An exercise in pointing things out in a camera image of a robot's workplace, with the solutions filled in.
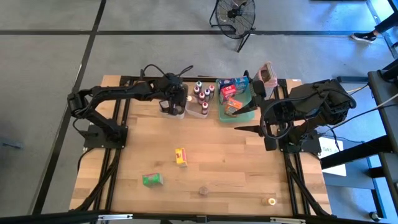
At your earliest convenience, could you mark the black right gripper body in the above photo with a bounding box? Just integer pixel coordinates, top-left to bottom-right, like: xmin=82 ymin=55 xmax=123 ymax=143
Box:
xmin=251 ymin=80 xmax=294 ymax=140

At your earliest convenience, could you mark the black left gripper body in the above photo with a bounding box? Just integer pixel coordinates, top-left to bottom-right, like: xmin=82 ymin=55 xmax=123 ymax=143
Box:
xmin=158 ymin=73 xmax=189 ymax=115

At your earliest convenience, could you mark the orange Frosted Mini Wheats box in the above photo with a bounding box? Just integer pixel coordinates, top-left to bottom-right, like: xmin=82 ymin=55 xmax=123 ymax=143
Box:
xmin=224 ymin=98 xmax=243 ymax=116

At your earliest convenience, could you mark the light blue Rice Krispies box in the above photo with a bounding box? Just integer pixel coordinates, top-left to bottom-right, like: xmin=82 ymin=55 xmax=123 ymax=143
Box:
xmin=232 ymin=76 xmax=250 ymax=95

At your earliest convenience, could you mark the red Froot Loops box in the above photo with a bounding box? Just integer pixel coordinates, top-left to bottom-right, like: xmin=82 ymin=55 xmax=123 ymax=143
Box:
xmin=220 ymin=84 xmax=237 ymax=105

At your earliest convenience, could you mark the dark blue Frosted Flakes box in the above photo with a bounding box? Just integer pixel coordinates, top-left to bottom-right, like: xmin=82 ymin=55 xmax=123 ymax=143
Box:
xmin=218 ymin=78 xmax=234 ymax=90

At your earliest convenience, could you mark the yellow Corn Pops box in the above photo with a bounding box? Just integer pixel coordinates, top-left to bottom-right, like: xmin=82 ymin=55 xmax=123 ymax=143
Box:
xmin=174 ymin=146 xmax=188 ymax=167

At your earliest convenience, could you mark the teal plastic tray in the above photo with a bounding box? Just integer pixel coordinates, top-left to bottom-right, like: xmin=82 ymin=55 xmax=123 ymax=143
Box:
xmin=216 ymin=77 xmax=255 ymax=124

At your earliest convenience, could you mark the small clear plastic bin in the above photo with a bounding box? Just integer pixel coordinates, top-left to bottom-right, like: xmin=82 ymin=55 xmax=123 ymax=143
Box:
xmin=185 ymin=79 xmax=216 ymax=119

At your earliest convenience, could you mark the white paper sheet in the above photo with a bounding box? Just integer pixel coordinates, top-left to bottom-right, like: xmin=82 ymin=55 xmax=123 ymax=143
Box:
xmin=318 ymin=136 xmax=348 ymax=177

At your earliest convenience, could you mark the green Apple Jacks box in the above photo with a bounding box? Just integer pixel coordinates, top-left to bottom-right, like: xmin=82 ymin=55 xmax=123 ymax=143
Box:
xmin=142 ymin=172 xmax=165 ymax=189

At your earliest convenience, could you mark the black floor fan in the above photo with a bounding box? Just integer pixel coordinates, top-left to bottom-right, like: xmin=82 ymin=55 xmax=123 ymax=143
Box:
xmin=208 ymin=0 xmax=257 ymax=53

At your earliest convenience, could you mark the black side table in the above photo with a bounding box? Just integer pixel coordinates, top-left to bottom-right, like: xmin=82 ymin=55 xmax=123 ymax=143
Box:
xmin=320 ymin=58 xmax=398 ymax=220

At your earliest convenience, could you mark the person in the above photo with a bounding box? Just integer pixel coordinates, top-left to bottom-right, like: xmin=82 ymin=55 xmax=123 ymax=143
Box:
xmin=350 ymin=14 xmax=398 ymax=44

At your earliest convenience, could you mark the black castor wheel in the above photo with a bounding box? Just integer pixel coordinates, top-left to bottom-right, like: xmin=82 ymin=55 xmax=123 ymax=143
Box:
xmin=368 ymin=210 xmax=382 ymax=223

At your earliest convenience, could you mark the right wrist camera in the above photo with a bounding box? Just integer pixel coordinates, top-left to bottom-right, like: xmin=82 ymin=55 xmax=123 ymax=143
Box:
xmin=264 ymin=136 xmax=279 ymax=152

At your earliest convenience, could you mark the grey plastic bin with handles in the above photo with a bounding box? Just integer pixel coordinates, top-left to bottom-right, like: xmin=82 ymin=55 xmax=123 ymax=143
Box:
xmin=159 ymin=81 xmax=188 ymax=121

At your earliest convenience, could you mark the metal box grater pink handle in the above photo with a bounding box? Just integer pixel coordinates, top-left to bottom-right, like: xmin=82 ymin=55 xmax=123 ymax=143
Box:
xmin=257 ymin=61 xmax=279 ymax=94

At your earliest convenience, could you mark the yellow power plug cable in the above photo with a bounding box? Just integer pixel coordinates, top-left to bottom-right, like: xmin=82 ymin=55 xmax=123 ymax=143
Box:
xmin=346 ymin=83 xmax=371 ymax=96

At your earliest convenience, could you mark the silver metal bracket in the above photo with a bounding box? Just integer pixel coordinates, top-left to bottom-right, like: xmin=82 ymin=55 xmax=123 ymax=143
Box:
xmin=269 ymin=217 xmax=307 ymax=224
xmin=97 ymin=213 xmax=134 ymax=222

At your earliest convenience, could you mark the black aluminium table frame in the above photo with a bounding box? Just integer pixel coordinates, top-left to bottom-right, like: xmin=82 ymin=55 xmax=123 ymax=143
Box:
xmin=0 ymin=68 xmax=398 ymax=224

